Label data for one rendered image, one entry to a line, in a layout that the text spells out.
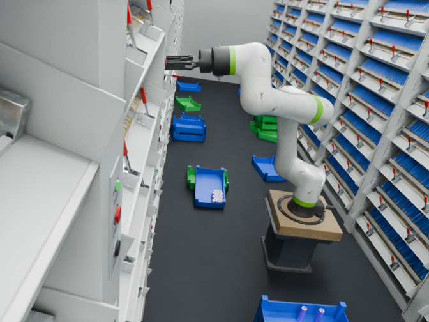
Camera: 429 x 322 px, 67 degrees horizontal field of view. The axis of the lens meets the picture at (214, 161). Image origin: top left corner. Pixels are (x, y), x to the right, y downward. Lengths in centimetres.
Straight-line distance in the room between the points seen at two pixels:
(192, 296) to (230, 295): 19
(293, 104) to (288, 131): 40
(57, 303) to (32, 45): 22
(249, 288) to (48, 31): 163
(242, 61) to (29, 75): 89
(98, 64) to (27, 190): 8
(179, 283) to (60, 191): 152
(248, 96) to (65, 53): 86
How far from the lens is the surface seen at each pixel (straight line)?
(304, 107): 125
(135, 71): 31
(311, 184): 165
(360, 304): 195
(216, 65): 107
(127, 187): 57
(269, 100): 106
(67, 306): 35
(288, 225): 166
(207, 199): 223
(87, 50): 22
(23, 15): 23
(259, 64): 107
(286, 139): 161
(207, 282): 173
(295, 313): 131
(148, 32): 75
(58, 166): 22
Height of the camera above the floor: 129
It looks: 28 degrees down
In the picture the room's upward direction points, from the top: 10 degrees clockwise
